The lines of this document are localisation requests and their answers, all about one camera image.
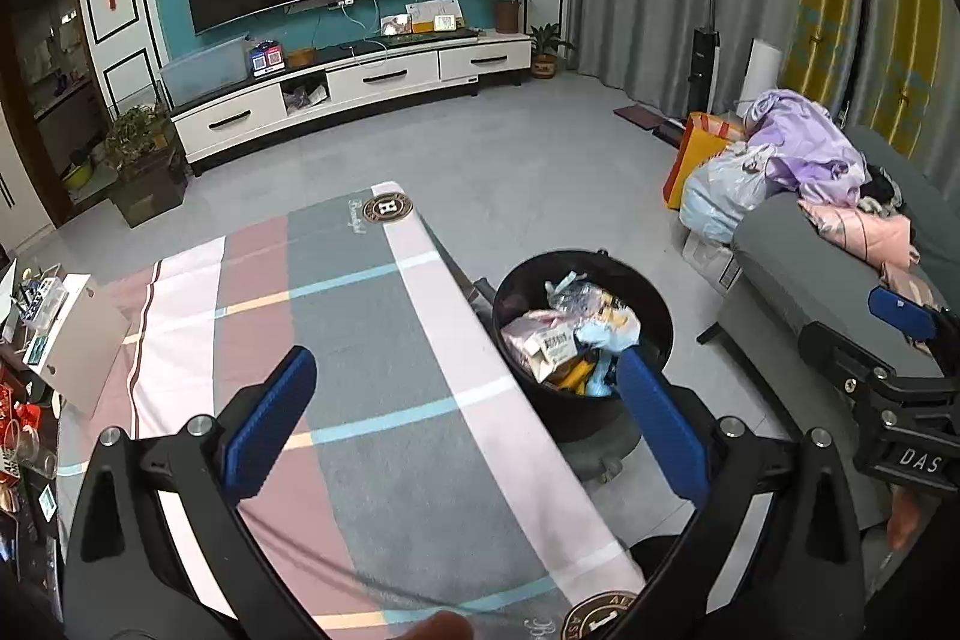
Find white television cabinet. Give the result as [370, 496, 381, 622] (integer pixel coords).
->
[169, 31, 533, 165]

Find upright vacuum cleaner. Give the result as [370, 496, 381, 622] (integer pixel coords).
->
[686, 0, 722, 112]

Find small potted plant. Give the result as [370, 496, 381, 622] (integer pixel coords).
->
[527, 23, 575, 80]

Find dark clothes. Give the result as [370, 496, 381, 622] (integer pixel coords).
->
[859, 164, 908, 214]

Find orange shopping bag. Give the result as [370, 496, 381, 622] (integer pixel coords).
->
[664, 111, 747, 210]

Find person's left hand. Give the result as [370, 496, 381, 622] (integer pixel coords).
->
[397, 612, 475, 640]

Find tall potted plant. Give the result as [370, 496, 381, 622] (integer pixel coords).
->
[486, 0, 537, 35]

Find red white printed box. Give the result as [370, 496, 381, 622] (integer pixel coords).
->
[0, 362, 38, 483]

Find purple clothes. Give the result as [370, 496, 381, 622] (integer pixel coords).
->
[739, 89, 871, 206]

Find checked tablecloth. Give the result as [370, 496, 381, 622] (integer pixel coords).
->
[56, 181, 650, 640]

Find clear plastic bag with items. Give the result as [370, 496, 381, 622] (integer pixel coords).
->
[544, 269, 644, 356]

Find white panel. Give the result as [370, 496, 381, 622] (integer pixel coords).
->
[748, 38, 785, 112]

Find flat white paper package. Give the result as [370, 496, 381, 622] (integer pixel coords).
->
[682, 231, 740, 292]

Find translucent storage box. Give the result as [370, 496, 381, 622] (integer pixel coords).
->
[159, 36, 252, 107]

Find large bushy potted plant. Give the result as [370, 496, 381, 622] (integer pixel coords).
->
[103, 101, 188, 229]

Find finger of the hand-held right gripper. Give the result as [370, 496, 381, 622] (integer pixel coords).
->
[868, 284, 960, 378]
[799, 321, 960, 431]

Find yellow snack bag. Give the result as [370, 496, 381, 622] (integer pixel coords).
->
[551, 359, 601, 397]

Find white wooden box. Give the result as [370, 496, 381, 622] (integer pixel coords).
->
[45, 276, 130, 416]

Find grey sofa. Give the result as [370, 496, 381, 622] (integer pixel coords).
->
[697, 126, 960, 528]

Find dark brown floor board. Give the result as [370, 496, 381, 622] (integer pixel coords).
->
[613, 104, 691, 150]

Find black plastic bucket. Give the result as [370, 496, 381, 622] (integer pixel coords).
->
[491, 248, 674, 442]

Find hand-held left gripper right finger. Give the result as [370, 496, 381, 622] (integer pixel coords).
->
[615, 347, 875, 640]

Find person's right hand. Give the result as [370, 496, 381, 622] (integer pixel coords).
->
[887, 481, 942, 552]

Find clear plastic box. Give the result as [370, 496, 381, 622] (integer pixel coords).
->
[15, 269, 70, 341]

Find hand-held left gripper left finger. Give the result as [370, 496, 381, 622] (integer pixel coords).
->
[61, 345, 320, 640]

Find pink clothes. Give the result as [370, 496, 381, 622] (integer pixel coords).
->
[799, 197, 938, 311]

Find white plastic bag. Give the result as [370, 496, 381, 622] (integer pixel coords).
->
[679, 143, 773, 244]

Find pink printed packet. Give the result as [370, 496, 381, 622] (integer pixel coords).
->
[501, 308, 582, 382]

